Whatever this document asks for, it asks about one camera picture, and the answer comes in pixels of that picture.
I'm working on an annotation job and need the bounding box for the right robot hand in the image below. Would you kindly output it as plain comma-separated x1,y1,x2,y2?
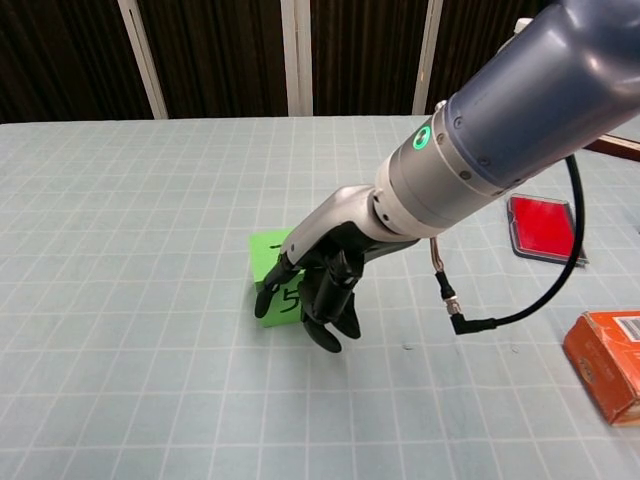
253,185,419,354

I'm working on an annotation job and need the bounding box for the green cube with handwritten numbers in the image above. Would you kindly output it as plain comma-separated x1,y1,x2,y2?
248,227,307,329

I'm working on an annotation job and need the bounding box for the red ink pad case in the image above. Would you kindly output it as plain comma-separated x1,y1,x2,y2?
505,193,590,269

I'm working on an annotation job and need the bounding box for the light blue checked tablecloth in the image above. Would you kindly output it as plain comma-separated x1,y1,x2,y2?
0,112,640,480

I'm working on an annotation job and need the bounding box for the dark red slim long box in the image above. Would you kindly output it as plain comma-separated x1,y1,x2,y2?
587,133,640,162

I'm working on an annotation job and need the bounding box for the orange cardboard box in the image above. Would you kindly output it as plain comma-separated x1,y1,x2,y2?
563,310,640,427

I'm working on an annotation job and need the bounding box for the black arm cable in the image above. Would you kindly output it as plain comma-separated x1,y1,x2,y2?
429,154,586,335

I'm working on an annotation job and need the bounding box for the white partition frame post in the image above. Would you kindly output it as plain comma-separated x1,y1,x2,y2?
280,0,314,117
411,0,445,115
118,0,170,120

